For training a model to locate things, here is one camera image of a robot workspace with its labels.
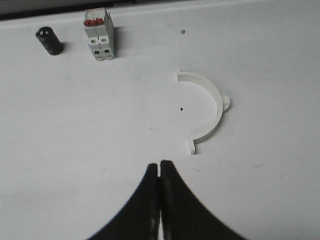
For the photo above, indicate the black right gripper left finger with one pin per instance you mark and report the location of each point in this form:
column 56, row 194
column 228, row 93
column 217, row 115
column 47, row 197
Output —
column 139, row 218

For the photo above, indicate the grey stone countertop ledge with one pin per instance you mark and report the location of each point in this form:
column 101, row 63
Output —
column 15, row 9

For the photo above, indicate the white circuit breaker red switch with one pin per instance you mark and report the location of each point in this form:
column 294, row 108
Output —
column 99, row 28

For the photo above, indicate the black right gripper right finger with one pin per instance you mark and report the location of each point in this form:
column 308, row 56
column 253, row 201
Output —
column 184, row 217

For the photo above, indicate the white half-ring pipe clamp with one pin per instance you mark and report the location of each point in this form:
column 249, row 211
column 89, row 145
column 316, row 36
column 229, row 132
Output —
column 222, row 102

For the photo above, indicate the black cylindrical capacitor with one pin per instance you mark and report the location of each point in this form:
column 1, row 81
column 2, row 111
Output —
column 47, row 37

